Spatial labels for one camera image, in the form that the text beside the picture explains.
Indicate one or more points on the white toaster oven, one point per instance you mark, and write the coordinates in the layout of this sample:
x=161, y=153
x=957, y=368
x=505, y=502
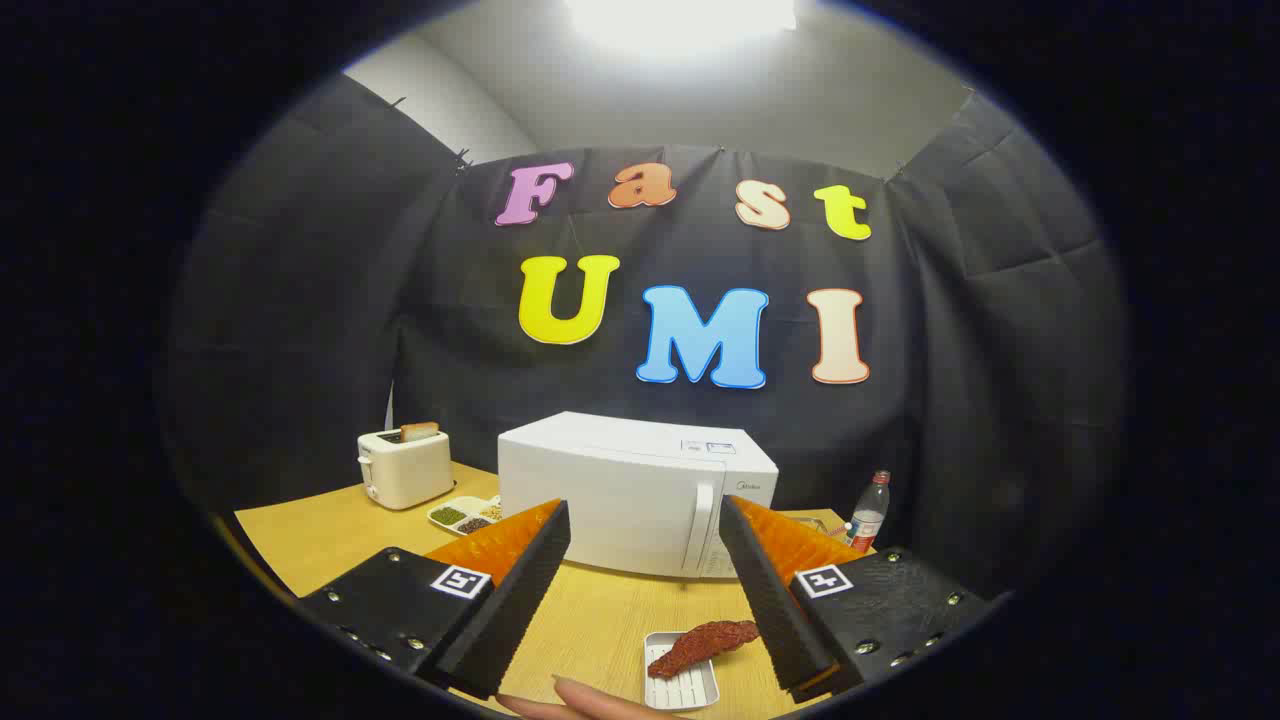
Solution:
x=620, y=490

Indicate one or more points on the ceiling light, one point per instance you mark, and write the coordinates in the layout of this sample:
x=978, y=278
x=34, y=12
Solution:
x=680, y=20

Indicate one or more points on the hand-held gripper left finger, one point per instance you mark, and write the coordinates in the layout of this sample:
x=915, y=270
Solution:
x=520, y=600

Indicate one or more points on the white ribbed tray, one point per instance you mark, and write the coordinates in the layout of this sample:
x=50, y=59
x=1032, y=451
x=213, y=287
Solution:
x=685, y=690

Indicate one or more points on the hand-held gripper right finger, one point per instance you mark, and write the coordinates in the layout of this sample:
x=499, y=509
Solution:
x=775, y=600

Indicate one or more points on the cream toaster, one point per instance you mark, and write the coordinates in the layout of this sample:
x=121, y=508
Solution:
x=405, y=475

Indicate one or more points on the toast slice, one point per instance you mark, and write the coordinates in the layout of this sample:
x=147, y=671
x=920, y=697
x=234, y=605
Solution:
x=420, y=432

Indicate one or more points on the white divided bean dish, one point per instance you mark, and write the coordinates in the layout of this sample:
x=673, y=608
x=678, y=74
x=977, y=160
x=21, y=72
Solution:
x=462, y=516

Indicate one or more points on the dark red meat strip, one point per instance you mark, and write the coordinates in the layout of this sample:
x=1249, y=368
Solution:
x=700, y=642

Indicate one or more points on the red label plastic bottle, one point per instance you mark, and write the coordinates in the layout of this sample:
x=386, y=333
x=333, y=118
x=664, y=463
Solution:
x=868, y=520

